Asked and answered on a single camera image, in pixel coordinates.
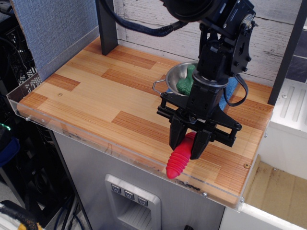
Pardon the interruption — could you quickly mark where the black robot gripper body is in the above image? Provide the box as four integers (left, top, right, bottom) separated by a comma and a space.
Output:
158, 43, 242, 147

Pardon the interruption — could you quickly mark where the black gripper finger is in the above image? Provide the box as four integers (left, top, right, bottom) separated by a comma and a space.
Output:
190, 130, 212, 160
169, 115, 188, 150

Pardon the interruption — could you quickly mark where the red handled metal spoon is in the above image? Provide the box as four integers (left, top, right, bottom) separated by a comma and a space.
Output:
166, 132, 196, 179

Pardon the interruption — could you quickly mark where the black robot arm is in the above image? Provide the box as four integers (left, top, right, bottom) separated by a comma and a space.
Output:
158, 0, 255, 160

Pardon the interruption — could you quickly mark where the blue folded towel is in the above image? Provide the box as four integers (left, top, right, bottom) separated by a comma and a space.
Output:
167, 77, 240, 112

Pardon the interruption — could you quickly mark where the green toy broccoli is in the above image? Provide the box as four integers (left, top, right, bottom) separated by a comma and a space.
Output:
176, 65, 196, 96

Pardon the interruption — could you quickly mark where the clear acrylic table guard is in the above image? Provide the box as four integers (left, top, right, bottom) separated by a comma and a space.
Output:
6, 43, 271, 213

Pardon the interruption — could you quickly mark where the white toy sink counter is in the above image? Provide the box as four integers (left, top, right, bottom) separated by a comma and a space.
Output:
258, 79, 307, 179

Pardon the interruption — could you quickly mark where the toy fridge water dispenser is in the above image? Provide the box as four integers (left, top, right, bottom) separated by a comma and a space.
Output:
105, 174, 162, 230

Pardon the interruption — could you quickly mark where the blue fabric panel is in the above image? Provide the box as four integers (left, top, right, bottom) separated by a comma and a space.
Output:
11, 0, 99, 81

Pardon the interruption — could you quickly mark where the steel bowl with handles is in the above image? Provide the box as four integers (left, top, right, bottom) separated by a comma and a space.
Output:
153, 61, 198, 96

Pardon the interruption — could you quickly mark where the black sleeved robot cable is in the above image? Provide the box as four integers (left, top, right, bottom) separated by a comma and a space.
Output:
99, 0, 190, 38

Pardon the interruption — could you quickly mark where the black vertical post right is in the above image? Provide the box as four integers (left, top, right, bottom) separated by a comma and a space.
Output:
267, 0, 307, 105

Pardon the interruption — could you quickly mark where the black vertical post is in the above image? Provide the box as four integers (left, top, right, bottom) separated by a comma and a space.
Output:
95, 0, 118, 56
267, 0, 307, 105

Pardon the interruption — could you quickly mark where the black vertical post left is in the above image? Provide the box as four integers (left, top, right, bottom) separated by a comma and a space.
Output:
95, 0, 118, 56

